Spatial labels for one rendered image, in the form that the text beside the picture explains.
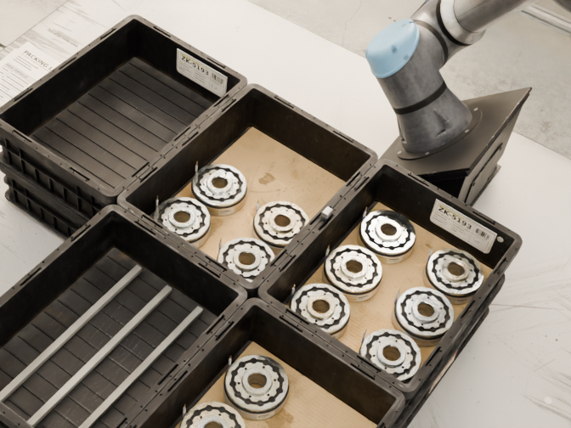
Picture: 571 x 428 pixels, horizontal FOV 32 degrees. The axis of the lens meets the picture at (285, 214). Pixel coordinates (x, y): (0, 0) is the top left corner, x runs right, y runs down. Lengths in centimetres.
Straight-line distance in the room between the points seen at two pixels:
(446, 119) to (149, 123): 58
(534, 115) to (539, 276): 144
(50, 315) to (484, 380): 78
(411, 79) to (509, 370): 58
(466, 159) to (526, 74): 171
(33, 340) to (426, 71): 89
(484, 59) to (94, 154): 194
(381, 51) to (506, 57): 170
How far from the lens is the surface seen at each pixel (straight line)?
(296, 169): 192
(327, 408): 163
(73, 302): 172
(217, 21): 242
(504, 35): 370
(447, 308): 174
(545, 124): 341
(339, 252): 177
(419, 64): 195
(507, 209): 214
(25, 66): 230
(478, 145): 191
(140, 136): 196
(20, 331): 170
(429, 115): 197
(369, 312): 174
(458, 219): 181
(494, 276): 172
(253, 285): 162
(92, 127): 198
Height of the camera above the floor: 224
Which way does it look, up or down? 50 degrees down
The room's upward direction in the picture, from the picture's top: 9 degrees clockwise
